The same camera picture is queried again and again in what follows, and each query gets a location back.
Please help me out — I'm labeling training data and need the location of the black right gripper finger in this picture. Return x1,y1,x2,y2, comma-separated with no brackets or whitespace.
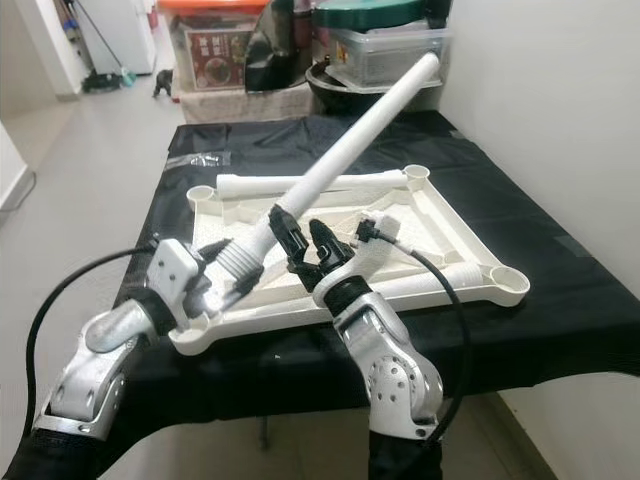
270,205,311,266
310,221,349,261

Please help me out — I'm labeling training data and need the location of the white plastic table top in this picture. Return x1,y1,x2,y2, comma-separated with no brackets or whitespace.
168,163,531,357

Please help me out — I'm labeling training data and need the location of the flat clear tape patch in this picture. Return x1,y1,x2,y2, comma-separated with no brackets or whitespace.
168,152,233,169

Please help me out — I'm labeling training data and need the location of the beige padded base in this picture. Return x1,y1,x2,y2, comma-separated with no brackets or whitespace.
175,85,321,126

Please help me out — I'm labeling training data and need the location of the black round pan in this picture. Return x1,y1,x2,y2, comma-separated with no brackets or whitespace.
305,62,441,116

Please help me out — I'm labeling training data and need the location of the dark grey cat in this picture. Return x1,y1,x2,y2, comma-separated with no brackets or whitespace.
152,68,176,99

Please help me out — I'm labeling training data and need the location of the shiny black bag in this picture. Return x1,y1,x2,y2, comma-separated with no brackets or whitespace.
245,0,321,93

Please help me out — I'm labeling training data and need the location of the clear plastic storage box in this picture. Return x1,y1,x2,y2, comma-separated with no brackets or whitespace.
325,25,451,89

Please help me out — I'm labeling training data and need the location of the orange lid storage box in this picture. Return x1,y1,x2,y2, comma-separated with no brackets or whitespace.
157,0,266,96

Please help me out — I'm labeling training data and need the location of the black floor mop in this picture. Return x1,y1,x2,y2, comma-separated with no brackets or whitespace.
72,0,136,94

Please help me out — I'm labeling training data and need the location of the black tablecloth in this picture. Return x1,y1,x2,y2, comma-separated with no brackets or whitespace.
105,110,640,471

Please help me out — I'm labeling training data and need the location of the green round lid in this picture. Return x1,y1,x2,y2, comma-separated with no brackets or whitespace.
312,0,431,31

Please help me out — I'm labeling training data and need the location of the white appliance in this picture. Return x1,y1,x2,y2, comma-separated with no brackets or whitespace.
95,0,158,73

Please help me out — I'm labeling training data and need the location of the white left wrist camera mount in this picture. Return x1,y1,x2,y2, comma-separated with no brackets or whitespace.
153,240,211,321

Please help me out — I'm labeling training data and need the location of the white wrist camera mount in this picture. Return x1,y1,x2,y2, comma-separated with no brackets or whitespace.
315,220,396,301
153,240,211,321

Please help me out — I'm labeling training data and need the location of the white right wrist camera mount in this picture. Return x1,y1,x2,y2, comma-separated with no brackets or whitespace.
315,220,396,301

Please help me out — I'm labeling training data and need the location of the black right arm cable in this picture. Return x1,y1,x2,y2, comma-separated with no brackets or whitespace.
360,222,473,451

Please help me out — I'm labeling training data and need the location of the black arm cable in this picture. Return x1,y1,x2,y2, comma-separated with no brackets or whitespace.
360,222,473,451
24,245,161,441

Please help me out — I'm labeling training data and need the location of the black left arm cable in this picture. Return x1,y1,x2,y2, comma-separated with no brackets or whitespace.
24,245,161,441

